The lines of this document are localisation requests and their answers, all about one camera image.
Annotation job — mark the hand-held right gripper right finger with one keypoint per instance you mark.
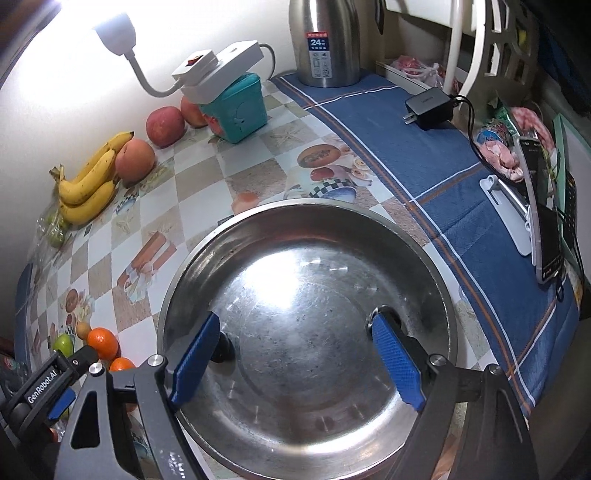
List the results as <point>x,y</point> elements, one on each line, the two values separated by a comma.
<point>397,364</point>

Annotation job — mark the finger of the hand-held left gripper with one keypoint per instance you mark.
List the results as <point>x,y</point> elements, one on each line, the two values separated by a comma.
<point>85,357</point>
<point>62,402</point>

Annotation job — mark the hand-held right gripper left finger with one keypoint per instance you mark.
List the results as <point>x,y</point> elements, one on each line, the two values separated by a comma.
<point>196,360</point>

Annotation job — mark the orange tangerine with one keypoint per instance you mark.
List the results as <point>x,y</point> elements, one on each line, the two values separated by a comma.
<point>102,344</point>
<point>121,365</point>

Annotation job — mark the green jujube fruit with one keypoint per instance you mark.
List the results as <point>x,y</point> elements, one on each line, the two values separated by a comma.
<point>62,345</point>

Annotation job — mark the stainless steel basin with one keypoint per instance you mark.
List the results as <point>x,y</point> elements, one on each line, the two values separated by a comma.
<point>300,300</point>

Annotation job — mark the clear bag of green fruits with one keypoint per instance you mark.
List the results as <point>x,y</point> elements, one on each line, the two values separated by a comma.
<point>55,235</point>

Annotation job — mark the small round brown fruit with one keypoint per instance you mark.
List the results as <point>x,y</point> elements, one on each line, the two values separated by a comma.
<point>83,330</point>

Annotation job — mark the yellow banana bunch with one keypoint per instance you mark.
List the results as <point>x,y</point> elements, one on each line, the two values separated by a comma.
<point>87,184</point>

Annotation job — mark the white phone stand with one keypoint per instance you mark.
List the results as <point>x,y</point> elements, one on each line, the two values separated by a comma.
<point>503,207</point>

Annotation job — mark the red apple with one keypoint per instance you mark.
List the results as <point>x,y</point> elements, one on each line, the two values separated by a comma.
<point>134,159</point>
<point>194,113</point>
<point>166,126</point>

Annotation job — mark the blue checked cloth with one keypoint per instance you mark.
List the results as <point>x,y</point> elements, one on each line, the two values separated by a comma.
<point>415,152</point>

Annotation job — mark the black remote control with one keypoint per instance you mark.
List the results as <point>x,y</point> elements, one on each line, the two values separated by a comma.
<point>570,217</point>

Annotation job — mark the black smartphone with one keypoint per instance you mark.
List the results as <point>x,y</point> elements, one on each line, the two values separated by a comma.
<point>540,184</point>

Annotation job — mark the pink sausage snack packet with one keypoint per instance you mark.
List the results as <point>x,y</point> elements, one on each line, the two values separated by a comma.
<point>498,152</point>

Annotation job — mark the teal plastic box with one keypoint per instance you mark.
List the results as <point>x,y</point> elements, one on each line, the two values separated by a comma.
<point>240,110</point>

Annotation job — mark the black charger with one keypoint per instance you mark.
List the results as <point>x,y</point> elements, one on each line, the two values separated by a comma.
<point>429,108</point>

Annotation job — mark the pink and green snack packet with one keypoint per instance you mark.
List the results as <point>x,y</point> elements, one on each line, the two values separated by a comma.
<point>531,120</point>

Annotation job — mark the plastic bag of red snacks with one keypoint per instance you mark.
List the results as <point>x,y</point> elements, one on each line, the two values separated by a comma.
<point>411,64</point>

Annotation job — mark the white gooseneck lamp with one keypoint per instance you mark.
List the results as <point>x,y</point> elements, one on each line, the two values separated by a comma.
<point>117,34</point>

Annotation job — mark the white chair back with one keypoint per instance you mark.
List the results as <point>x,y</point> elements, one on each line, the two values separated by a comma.
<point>455,37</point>

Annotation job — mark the stainless steel thermos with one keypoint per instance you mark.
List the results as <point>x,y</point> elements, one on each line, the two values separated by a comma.
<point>332,27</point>

